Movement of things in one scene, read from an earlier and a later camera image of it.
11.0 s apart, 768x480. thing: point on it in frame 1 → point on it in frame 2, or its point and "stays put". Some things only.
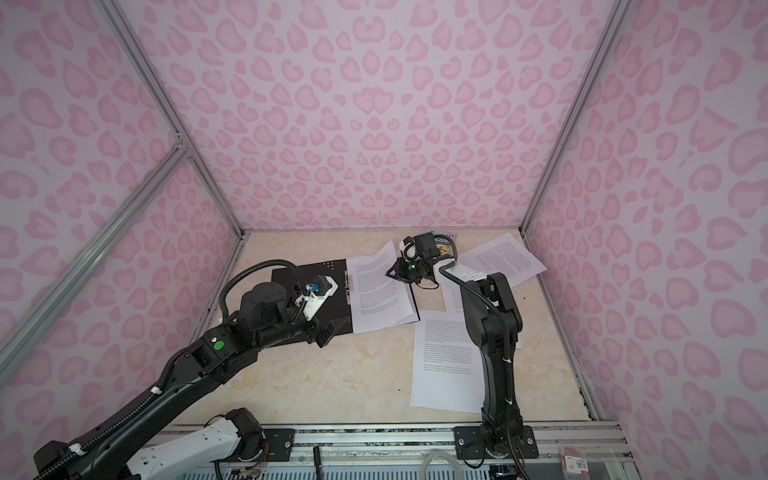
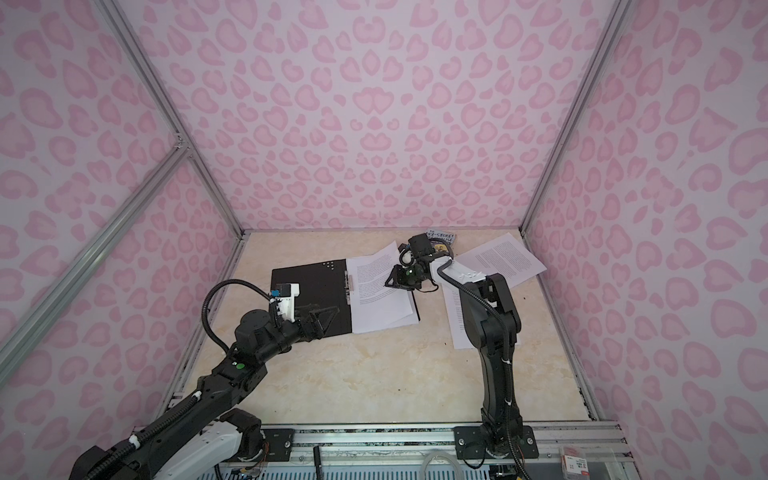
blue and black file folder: (337, 306) stays put
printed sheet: (448, 365) → (375, 305)
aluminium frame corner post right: (616, 15) stays put
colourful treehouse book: (441, 242) stays put
